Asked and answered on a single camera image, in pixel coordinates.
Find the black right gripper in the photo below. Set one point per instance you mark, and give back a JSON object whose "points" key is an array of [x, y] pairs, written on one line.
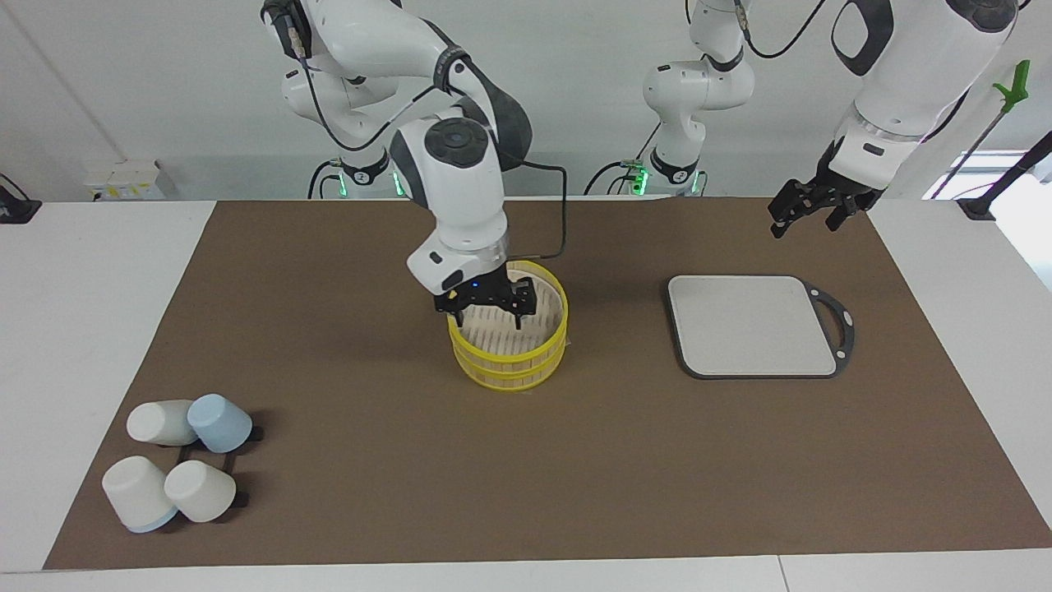
{"points": [[481, 292]]}

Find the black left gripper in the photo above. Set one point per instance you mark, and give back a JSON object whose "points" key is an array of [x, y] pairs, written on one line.
{"points": [[830, 196]]}

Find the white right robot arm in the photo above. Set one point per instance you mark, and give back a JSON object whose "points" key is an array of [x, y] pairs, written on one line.
{"points": [[460, 189]]}

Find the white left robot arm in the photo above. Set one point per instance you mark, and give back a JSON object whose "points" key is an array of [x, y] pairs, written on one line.
{"points": [[920, 74]]}

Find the yellow steamer basket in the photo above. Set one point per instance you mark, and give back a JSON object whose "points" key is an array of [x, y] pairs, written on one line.
{"points": [[509, 376]]}

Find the grey cutting board black rim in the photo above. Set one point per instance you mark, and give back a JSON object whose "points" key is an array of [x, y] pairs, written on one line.
{"points": [[740, 329]]}

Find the brown table mat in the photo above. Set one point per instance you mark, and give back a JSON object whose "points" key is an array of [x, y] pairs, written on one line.
{"points": [[370, 460]]}

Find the black stand with clamp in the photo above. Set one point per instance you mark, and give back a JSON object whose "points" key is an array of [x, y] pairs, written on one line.
{"points": [[1015, 173]]}

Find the pole with green clip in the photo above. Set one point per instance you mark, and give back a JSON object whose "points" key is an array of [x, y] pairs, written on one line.
{"points": [[1017, 82]]}

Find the black cup rack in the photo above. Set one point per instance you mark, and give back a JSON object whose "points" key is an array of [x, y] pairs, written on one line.
{"points": [[246, 433]]}

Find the light blue cup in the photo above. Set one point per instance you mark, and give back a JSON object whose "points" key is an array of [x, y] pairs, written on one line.
{"points": [[220, 422]]}

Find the plain white cup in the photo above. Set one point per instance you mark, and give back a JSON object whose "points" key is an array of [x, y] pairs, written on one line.
{"points": [[200, 492], [156, 422]]}

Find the white and yellow boxes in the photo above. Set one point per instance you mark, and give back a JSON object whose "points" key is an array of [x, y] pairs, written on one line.
{"points": [[127, 177]]}

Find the white cup blue rim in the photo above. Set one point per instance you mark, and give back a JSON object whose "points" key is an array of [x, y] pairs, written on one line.
{"points": [[136, 493]]}

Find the small black table clamp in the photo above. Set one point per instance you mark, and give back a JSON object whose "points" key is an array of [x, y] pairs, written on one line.
{"points": [[16, 210]]}

